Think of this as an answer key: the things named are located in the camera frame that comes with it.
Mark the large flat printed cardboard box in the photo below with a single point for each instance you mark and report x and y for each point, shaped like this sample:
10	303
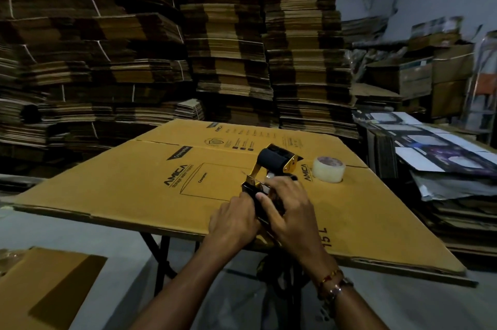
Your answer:
240	193

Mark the clear packing tape roll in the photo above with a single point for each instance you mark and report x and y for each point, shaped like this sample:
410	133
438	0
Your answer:
328	169

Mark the plain brown cardboard sheet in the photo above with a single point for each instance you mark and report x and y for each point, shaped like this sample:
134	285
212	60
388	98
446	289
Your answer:
42	291

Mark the brown carton with white label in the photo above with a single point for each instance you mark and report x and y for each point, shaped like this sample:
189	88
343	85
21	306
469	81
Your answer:
403	77

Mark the black and gold tape dispenser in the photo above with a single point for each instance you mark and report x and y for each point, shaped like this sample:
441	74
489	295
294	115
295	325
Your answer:
268	178

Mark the stacks of flattened brown cartons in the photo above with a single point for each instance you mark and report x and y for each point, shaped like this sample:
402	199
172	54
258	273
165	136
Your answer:
155	46

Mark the person's right forearm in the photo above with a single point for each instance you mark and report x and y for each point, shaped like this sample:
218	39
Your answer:
345	302

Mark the black folding table legs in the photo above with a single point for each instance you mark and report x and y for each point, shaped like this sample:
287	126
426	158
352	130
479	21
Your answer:
217	263

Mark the pile of printed flat boxes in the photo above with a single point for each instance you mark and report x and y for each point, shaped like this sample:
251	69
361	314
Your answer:
438	170

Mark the person's left fingers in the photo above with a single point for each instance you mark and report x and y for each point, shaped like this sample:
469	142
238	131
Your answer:
248	207

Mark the person's right thumb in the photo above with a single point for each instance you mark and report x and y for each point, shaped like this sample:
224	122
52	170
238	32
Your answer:
268	211

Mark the person's left hand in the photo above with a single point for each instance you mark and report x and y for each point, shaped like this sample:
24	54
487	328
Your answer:
230	221

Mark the plain brown carton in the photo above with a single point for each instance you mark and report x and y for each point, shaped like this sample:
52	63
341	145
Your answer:
452	81

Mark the person's left forearm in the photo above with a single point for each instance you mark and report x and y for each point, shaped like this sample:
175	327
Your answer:
186	287

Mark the metal chair frame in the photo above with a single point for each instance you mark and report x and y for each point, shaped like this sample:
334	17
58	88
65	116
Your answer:
479	85

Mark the person's right hand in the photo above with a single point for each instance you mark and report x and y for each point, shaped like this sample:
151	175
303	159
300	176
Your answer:
292	212

